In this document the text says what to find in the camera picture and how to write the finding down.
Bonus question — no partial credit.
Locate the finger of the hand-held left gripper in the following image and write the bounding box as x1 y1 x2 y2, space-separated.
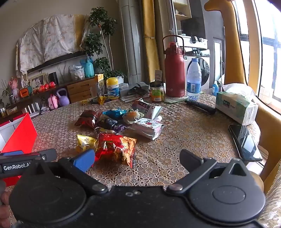
0 149 57 164

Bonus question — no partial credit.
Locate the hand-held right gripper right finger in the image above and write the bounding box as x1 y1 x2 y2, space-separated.
167 149 253 194

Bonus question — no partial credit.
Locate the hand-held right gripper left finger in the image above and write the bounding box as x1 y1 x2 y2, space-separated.
22 149 109 194

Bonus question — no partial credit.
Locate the small yellow snack packet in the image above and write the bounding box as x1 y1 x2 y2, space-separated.
76 134 98 153

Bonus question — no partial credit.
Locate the red and white box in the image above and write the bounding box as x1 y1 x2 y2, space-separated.
0 112 38 187

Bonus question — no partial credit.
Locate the red orange chips bag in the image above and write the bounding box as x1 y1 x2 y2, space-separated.
95 132 137 169

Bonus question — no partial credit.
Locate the dark red foil snack bag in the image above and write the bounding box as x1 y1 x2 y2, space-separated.
74 110 102 129

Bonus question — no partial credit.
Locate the dark purple snack packet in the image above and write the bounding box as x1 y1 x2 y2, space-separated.
96 114 124 133

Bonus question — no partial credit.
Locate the purple candy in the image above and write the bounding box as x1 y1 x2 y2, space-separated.
114 124 130 135

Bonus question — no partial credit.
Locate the white red print snack packet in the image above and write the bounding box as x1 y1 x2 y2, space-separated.
131 118 165 140

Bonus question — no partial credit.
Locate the blue snack packet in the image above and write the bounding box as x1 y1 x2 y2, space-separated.
102 109 128 120

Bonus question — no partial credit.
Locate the clear orange pastry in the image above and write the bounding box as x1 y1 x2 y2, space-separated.
122 109 143 124

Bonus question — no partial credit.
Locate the white pink snack packet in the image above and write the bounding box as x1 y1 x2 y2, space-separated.
132 98 162 120

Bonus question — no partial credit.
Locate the person's left hand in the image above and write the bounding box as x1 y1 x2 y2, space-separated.
0 191 11 228

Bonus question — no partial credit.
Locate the white router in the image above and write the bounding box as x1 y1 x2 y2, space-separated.
24 103 41 117

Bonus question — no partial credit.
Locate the black remote control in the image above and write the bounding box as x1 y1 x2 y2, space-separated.
184 99 217 115

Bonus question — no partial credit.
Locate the black smartphone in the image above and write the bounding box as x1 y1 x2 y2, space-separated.
228 124 263 163

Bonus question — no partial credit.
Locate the green coaster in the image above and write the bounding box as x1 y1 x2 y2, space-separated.
164 96 187 103

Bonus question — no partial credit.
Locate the purple kettlebell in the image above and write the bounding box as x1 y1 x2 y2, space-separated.
56 88 70 106

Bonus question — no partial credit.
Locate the pink flower bouquet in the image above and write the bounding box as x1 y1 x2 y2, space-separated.
8 76 19 97

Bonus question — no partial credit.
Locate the tissue box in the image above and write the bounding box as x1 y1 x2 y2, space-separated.
215 91 259 126

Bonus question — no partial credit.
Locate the wooden TV cabinet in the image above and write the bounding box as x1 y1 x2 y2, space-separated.
0 75 97 120

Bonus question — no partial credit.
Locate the glass jar black lid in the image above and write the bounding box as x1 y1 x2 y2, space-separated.
150 81 165 102

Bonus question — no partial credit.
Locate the row of red apple ornaments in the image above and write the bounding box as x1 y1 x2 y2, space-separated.
33 81 57 93

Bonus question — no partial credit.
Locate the yellow lid vitamin bottle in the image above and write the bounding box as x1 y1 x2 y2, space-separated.
106 77 120 100

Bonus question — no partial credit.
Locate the tall yellow snack packet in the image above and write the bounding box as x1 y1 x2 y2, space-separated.
94 74 105 105

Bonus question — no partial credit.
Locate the clear water bottle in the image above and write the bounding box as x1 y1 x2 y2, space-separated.
186 57 202 100

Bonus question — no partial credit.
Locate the yellow chair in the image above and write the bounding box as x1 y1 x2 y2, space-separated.
255 105 281 194

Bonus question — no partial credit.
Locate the stack of papers and books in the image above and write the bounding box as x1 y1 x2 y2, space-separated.
119 82 152 102

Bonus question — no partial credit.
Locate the white plastic bag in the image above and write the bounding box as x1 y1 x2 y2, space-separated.
222 83 256 99

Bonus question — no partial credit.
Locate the black speaker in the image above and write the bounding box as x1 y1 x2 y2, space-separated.
48 72 59 85

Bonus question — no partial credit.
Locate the red thermos bottle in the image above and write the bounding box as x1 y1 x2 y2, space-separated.
162 35 186 98

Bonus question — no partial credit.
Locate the clear plastic bag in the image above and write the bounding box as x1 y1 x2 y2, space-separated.
69 64 85 81

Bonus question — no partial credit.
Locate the teal bottle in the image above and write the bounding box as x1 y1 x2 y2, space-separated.
84 57 95 77

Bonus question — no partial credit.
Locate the white washing machine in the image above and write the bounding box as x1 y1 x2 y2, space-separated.
184 36 211 92

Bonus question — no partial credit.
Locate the floral cloth cover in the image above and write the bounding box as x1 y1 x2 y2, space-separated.
16 14 89 72

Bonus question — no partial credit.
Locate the yellow curtain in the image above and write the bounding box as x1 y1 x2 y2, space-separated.
142 0 161 83

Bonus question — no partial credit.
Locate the yellow giraffe figure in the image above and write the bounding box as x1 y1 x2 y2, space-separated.
204 0 247 85

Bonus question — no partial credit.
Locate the potted green plant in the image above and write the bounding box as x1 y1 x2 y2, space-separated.
83 6 125 80

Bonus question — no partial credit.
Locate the standing air conditioner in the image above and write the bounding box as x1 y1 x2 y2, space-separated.
119 0 146 84

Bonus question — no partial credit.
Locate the photo frame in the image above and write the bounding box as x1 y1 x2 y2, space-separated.
29 73 48 89

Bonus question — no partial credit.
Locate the black cable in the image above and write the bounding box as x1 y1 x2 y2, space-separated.
254 0 281 114

